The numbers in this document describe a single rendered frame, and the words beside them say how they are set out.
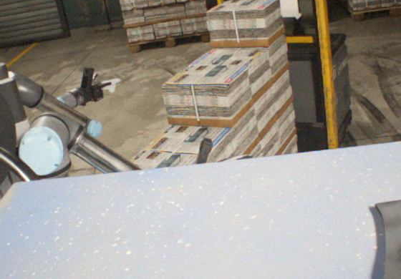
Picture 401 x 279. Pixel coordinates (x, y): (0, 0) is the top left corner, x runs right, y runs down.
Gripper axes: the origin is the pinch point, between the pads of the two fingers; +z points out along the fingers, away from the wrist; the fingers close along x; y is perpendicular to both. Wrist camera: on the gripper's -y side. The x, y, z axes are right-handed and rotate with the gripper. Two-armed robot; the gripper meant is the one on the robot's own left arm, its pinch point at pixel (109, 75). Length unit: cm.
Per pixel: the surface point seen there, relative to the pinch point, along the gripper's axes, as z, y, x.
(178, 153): 8.8, 37.8, 30.7
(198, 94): 35.8, 19.0, 24.8
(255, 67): 76, 17, 35
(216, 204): -140, -73, 155
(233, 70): 57, 13, 32
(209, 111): 37, 28, 30
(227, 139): 31, 37, 44
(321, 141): 145, 95, 48
